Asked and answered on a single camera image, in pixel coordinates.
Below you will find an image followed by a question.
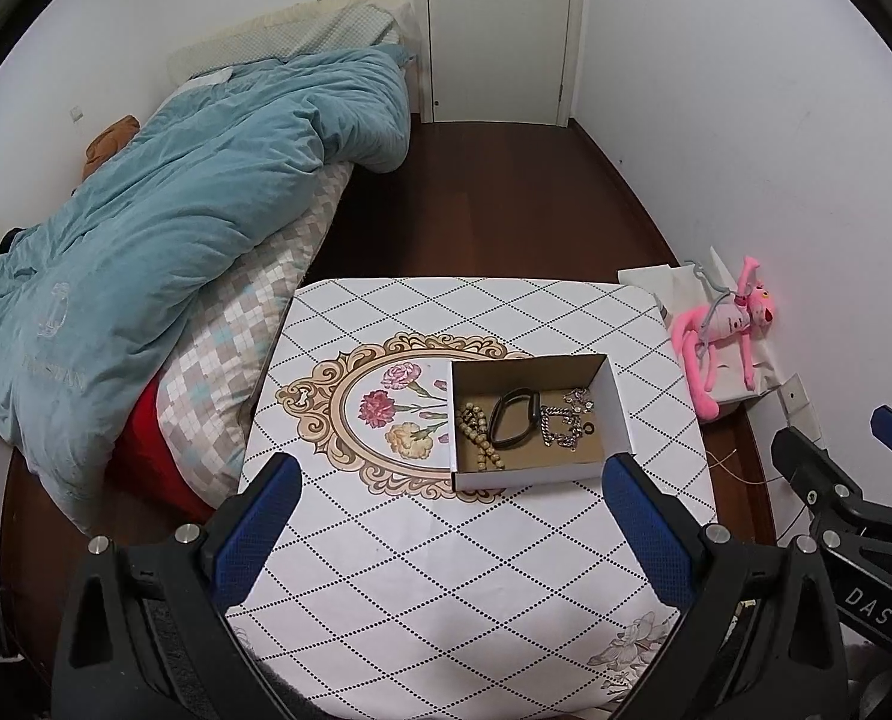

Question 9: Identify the black band bracelet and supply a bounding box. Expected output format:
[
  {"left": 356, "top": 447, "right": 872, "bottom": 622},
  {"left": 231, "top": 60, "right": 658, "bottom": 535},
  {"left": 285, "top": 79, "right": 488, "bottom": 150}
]
[{"left": 486, "top": 386, "right": 544, "bottom": 447}]

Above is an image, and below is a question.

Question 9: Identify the brown plush toy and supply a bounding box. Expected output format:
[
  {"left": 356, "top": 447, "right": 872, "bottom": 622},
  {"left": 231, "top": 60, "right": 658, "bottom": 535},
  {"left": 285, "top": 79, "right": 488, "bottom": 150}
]
[{"left": 82, "top": 115, "right": 140, "bottom": 181}]

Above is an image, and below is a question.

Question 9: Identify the silver link bracelet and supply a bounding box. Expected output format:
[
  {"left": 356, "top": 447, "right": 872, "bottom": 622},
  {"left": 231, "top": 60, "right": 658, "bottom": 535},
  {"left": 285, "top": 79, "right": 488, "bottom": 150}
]
[{"left": 537, "top": 403, "right": 580, "bottom": 452}]

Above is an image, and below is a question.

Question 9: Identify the white power strip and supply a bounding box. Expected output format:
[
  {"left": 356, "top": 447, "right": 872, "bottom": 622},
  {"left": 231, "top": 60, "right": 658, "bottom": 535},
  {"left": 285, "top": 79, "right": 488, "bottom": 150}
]
[{"left": 778, "top": 374, "right": 825, "bottom": 447}]

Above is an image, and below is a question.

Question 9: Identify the teal blue duvet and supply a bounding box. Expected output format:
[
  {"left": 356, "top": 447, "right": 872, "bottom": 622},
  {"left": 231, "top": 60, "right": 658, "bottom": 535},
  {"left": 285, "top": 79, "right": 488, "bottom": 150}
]
[{"left": 0, "top": 44, "right": 410, "bottom": 532}]

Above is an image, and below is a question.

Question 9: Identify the checkered pattern mattress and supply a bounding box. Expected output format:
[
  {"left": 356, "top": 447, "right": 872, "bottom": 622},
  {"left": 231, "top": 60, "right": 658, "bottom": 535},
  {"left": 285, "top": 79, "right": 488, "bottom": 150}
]
[{"left": 155, "top": 163, "right": 353, "bottom": 507}]

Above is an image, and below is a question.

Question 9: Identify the pink panther plush toy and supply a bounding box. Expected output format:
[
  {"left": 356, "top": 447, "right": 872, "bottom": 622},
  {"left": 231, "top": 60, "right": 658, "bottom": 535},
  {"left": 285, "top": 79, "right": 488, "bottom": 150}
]
[{"left": 669, "top": 255, "right": 777, "bottom": 422}]

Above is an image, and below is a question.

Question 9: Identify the white door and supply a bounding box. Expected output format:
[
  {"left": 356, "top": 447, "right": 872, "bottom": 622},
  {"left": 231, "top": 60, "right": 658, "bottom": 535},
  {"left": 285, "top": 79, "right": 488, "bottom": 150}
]
[{"left": 414, "top": 0, "right": 585, "bottom": 127}]

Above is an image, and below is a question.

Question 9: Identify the wooden bead bracelet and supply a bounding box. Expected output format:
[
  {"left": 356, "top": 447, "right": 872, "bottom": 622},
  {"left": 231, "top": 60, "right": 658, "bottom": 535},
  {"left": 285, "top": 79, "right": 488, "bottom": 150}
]
[{"left": 457, "top": 401, "right": 505, "bottom": 473}]

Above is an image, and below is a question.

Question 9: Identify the white diamond pattern tablecloth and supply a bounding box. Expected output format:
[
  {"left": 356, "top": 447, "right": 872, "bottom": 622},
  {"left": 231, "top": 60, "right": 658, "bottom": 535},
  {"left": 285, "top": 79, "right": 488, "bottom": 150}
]
[{"left": 228, "top": 278, "right": 714, "bottom": 718}]

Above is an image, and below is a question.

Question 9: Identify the cream pillow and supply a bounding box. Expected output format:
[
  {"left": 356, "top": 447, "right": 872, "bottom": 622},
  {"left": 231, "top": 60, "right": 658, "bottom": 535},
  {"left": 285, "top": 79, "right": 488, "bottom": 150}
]
[{"left": 166, "top": 0, "right": 421, "bottom": 86}]

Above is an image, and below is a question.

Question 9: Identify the white cardboard box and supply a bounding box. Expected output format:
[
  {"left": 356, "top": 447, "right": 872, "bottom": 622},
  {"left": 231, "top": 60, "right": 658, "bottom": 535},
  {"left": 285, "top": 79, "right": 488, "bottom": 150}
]
[{"left": 446, "top": 355, "right": 635, "bottom": 494}]

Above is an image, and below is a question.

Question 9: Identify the red bed sheet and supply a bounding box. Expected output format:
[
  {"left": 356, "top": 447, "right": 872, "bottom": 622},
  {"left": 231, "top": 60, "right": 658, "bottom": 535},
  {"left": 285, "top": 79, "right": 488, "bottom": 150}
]
[{"left": 106, "top": 371, "right": 215, "bottom": 525}]

